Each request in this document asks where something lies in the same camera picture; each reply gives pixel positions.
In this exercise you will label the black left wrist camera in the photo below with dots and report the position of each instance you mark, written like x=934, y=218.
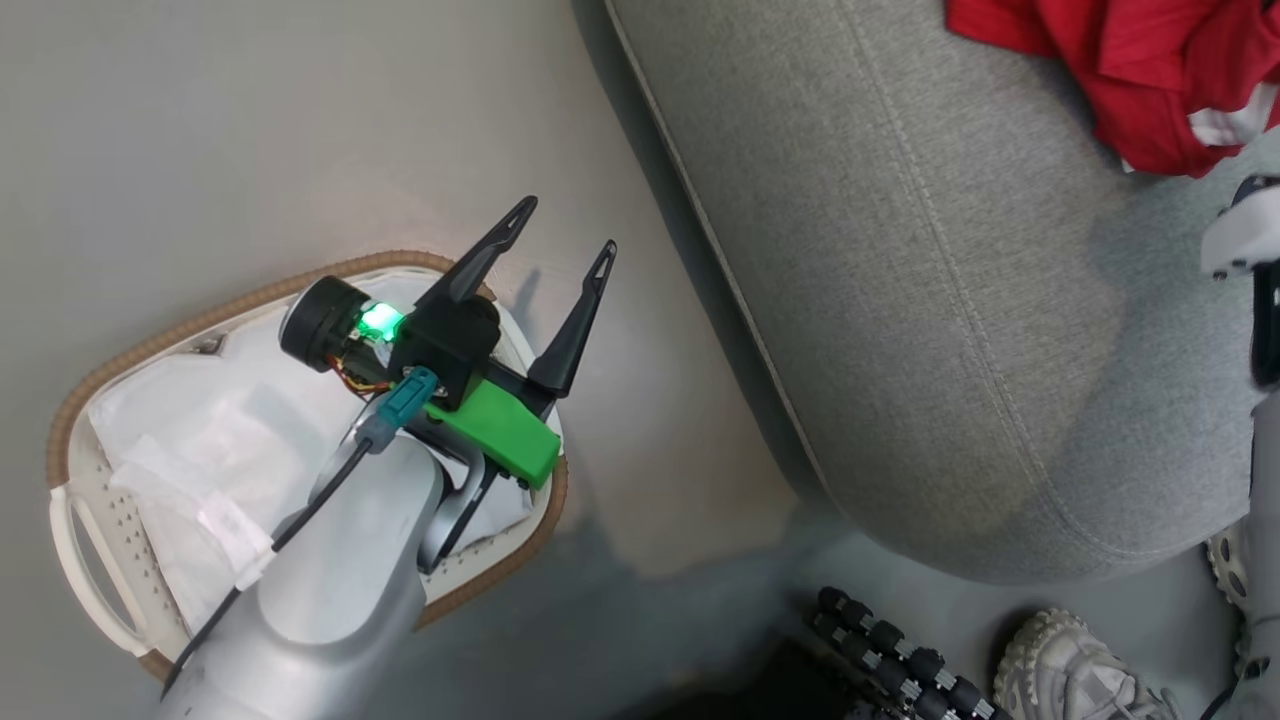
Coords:
x=445, y=345

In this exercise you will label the white cloth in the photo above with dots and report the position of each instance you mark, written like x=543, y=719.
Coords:
x=200, y=440

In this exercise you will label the red and white shirt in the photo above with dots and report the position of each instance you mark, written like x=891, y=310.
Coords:
x=1130, y=60

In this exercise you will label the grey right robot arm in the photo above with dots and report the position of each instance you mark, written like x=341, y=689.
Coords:
x=1268, y=480

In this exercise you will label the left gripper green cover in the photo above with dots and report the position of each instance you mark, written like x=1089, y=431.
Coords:
x=505, y=435

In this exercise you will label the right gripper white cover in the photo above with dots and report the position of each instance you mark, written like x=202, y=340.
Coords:
x=1250, y=235

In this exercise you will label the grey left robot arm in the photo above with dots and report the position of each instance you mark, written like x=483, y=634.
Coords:
x=340, y=560

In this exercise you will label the grey fabric sofa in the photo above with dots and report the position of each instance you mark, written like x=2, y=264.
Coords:
x=900, y=300

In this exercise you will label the white laundry basket brown rim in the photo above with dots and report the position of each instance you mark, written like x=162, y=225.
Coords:
x=90, y=560

